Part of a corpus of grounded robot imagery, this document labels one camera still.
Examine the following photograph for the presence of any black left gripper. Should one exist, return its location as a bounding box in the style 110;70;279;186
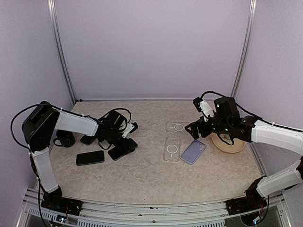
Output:
107;128;135;155

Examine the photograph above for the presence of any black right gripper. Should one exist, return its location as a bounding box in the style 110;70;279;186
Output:
185;112;232;140

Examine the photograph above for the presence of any clear case with ring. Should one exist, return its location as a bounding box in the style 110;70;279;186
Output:
163;137;181;163

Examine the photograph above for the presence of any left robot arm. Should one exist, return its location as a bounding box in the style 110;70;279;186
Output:
22;101;138;210

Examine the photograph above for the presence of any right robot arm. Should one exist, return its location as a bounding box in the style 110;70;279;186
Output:
185;96;303;210

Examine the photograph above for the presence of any lavender phone case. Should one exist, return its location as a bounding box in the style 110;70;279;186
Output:
180;140;206;165

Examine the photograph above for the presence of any clear case upper horizontal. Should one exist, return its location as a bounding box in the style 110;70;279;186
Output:
165;122;189;133

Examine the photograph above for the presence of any beige round plate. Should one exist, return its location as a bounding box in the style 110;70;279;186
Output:
211;133;245;154

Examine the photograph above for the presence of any dark green mug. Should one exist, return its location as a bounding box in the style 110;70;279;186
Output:
53;130;76;148

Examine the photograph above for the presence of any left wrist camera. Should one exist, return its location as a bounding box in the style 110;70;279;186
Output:
122;122;138;138

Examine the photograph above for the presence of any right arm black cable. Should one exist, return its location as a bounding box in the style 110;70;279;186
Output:
200;91;303;133

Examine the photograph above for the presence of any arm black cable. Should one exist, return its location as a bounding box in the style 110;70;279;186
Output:
10;104;62;152
200;91;303;133

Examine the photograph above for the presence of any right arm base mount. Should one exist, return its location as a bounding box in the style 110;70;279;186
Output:
225;189;267;215

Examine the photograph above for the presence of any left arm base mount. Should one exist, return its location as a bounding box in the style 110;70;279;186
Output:
41;186;83;216

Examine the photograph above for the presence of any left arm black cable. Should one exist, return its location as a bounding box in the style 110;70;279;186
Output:
10;104;62;152

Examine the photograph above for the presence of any front aluminium rail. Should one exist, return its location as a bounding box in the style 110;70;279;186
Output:
15;188;292;227

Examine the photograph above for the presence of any right aluminium frame post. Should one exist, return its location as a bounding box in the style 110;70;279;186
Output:
231;0;257;98

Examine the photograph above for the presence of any aluminium frame post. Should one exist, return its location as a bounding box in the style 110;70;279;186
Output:
47;0;77;105
231;0;257;98

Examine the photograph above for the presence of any left aluminium frame post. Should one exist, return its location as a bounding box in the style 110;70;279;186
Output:
47;0;77;105

